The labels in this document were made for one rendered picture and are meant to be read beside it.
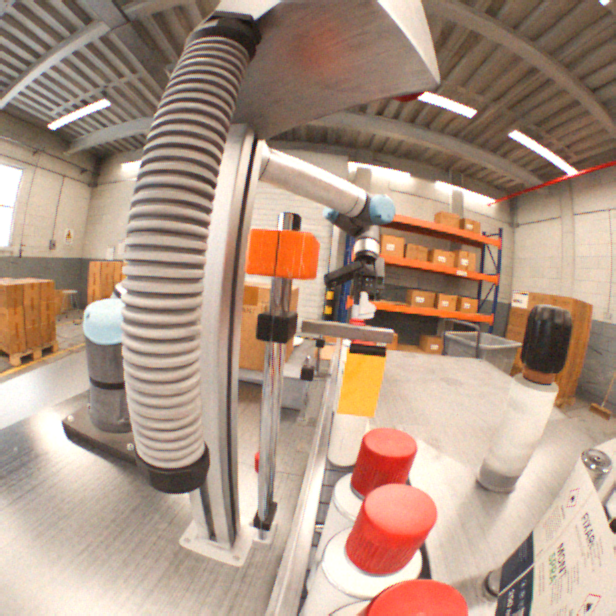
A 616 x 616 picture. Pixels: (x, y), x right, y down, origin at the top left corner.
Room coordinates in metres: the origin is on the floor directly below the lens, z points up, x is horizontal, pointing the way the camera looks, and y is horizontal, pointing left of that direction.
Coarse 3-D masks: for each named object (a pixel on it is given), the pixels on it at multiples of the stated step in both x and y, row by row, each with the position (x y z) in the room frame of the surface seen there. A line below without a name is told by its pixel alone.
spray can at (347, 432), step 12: (336, 408) 0.36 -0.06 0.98; (336, 420) 0.36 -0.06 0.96; (348, 420) 0.34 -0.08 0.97; (360, 420) 0.34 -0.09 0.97; (336, 432) 0.35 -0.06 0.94; (348, 432) 0.34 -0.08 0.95; (360, 432) 0.34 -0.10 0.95; (336, 444) 0.35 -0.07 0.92; (348, 444) 0.34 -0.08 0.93; (360, 444) 0.35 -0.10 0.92; (336, 456) 0.34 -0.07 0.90; (348, 456) 0.34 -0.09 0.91
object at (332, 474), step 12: (324, 468) 0.34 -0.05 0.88; (336, 468) 0.34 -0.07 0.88; (348, 468) 0.34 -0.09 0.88; (324, 480) 0.31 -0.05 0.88; (336, 480) 0.31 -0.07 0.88; (324, 492) 0.28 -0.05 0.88; (324, 504) 0.26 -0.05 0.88; (324, 516) 0.23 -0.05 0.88; (312, 540) 0.19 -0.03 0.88; (312, 552) 0.17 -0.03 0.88; (300, 600) 0.10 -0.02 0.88
